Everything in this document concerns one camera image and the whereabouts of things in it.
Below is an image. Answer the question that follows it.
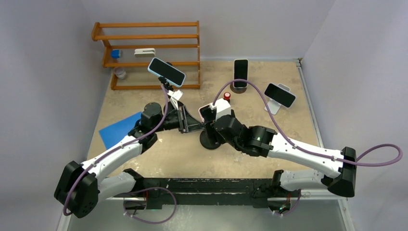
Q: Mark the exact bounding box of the white folding phone stand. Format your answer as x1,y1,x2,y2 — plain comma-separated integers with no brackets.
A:
264,83,291,115

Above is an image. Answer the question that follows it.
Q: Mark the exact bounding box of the dark round phone stand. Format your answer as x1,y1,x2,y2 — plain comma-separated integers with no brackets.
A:
229,82,247,94

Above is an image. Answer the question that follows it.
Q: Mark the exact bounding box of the black phone on white stand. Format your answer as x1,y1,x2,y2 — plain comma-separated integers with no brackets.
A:
264,83,296,108

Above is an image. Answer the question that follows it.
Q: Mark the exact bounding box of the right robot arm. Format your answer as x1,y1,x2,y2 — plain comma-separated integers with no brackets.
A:
204,115,357,197

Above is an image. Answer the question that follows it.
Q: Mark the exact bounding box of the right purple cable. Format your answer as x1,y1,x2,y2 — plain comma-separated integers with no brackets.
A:
212,79,404,167

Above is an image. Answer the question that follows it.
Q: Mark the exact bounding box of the white clip object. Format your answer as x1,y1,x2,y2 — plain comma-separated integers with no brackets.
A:
134,48,156,57

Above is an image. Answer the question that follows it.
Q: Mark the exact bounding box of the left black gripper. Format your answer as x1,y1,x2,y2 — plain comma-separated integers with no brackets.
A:
153,105,205,133

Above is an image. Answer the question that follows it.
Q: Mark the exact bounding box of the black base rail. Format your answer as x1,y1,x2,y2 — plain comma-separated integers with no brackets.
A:
122,178,302,212

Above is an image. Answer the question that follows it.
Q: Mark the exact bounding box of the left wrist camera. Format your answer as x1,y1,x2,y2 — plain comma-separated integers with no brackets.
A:
167,90,183,110

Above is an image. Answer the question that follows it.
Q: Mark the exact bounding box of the pink case phone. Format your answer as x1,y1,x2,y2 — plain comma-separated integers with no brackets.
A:
198,104,215,123

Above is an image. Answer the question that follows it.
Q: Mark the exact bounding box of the white case upright phone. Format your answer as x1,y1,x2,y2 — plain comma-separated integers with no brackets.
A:
233,59,249,89

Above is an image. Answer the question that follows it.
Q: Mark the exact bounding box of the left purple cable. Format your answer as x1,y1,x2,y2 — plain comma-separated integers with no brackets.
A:
63,85,169,217

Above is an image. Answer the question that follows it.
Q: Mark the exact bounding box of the black round-base phone stand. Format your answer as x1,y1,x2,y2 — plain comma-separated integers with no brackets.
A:
200,129,223,150

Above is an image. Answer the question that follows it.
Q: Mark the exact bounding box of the blue flat sheet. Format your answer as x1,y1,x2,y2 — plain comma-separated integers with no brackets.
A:
99,112,141,149

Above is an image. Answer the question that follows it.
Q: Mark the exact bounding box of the wooden shelf rack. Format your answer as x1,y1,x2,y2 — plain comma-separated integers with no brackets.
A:
91,21,201,89

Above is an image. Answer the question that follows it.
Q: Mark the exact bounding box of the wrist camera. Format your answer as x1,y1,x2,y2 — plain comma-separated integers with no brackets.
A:
209,99,231,121
167,90,183,110

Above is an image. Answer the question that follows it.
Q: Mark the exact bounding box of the black tall phone stand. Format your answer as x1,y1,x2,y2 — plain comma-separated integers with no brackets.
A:
158,59,186,92

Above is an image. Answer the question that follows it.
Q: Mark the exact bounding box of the blue white small object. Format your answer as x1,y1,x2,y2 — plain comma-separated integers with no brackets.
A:
111,49,123,59

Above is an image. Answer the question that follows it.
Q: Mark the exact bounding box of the red capped small bottle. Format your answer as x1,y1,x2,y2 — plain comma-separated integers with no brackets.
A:
223,92,231,102

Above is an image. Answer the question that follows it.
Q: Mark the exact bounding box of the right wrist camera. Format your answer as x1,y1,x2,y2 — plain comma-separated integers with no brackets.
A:
209,99,231,121

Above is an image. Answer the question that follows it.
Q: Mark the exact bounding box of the blue case phone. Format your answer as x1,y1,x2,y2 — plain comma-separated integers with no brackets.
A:
148,57,186,87

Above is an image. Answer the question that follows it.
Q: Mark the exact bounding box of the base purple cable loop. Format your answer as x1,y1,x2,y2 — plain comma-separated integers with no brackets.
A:
123,187,178,225

